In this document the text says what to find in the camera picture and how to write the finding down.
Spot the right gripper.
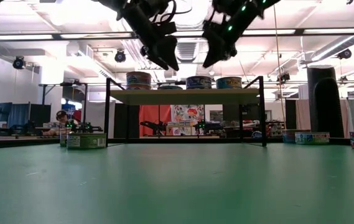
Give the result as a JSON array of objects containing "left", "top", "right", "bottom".
[{"left": 202, "top": 18, "right": 243, "bottom": 68}]

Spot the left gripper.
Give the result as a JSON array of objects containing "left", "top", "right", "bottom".
[{"left": 119, "top": 2, "right": 180, "bottom": 72}]

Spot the teal can yellow print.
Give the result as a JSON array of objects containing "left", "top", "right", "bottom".
[{"left": 216, "top": 76, "right": 243, "bottom": 90}]

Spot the dark blue can white label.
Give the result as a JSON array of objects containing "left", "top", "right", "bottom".
[{"left": 185, "top": 75, "right": 213, "bottom": 90}]

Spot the small wooden shelf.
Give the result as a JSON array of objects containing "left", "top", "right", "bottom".
[{"left": 165, "top": 120, "right": 193, "bottom": 137}]

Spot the black spotlight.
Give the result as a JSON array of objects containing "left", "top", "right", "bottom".
[
  {"left": 223, "top": 43, "right": 238, "bottom": 62},
  {"left": 336, "top": 48, "right": 353, "bottom": 60},
  {"left": 114, "top": 49, "right": 127, "bottom": 63},
  {"left": 12, "top": 55, "right": 27, "bottom": 70},
  {"left": 276, "top": 72, "right": 291, "bottom": 83}
]

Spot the white air vent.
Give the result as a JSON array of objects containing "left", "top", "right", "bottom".
[{"left": 175, "top": 42, "right": 198, "bottom": 63}]

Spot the red curtain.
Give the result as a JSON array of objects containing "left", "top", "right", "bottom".
[{"left": 138, "top": 105, "right": 173, "bottom": 137}]

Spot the colourful poster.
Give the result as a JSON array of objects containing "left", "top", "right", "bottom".
[{"left": 170, "top": 105, "right": 206, "bottom": 136}]

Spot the black monitor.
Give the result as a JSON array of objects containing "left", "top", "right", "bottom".
[{"left": 221, "top": 104, "right": 243, "bottom": 123}]

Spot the black chalkboard sign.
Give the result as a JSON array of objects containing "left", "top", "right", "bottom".
[{"left": 209, "top": 110, "right": 223, "bottom": 123}]

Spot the black curtain panel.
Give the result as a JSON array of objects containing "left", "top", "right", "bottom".
[{"left": 113, "top": 104, "right": 141, "bottom": 139}]

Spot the long light bar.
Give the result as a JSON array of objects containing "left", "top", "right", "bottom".
[{"left": 0, "top": 27, "right": 354, "bottom": 42}]

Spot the black partition panel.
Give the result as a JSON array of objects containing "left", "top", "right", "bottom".
[{"left": 284, "top": 98, "right": 297, "bottom": 130}]

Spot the pink cloth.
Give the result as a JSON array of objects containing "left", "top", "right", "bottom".
[{"left": 294, "top": 98, "right": 312, "bottom": 131}]

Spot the person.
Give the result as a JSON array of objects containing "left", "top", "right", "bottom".
[{"left": 43, "top": 110, "right": 83, "bottom": 137}]

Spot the black ribbed column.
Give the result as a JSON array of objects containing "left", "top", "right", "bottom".
[{"left": 306, "top": 64, "right": 345, "bottom": 138}]

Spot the pale blue label can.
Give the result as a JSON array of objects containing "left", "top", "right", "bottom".
[{"left": 294, "top": 131, "right": 331, "bottom": 146}]

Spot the blue curtain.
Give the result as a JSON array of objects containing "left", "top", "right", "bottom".
[{"left": 7, "top": 103, "right": 30, "bottom": 127}]

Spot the grey workbench wooden top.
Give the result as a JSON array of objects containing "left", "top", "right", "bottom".
[{"left": 0, "top": 126, "right": 68, "bottom": 140}]

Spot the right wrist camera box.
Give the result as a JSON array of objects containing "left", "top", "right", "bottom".
[{"left": 202, "top": 19, "right": 220, "bottom": 32}]

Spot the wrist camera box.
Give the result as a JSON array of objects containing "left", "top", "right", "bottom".
[
  {"left": 202, "top": 19, "right": 220, "bottom": 32},
  {"left": 159, "top": 21, "right": 178, "bottom": 36}
]

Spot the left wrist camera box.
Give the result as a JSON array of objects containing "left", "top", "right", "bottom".
[{"left": 159, "top": 21, "right": 178, "bottom": 36}]

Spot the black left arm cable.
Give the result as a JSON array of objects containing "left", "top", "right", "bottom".
[{"left": 150, "top": 0, "right": 193, "bottom": 24}]

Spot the wooden shelf black frame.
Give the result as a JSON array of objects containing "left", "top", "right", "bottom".
[{"left": 105, "top": 75, "right": 268, "bottom": 147}]

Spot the thin hanging cable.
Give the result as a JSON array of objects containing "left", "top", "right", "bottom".
[{"left": 271, "top": 0, "right": 287, "bottom": 125}]

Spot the black table frame rail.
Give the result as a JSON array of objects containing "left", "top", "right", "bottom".
[{"left": 0, "top": 136, "right": 352, "bottom": 149}]

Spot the black metal frame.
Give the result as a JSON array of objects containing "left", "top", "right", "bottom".
[{"left": 39, "top": 81, "right": 89, "bottom": 125}]

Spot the silver air duct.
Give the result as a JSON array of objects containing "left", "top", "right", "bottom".
[{"left": 310, "top": 33, "right": 354, "bottom": 62}]

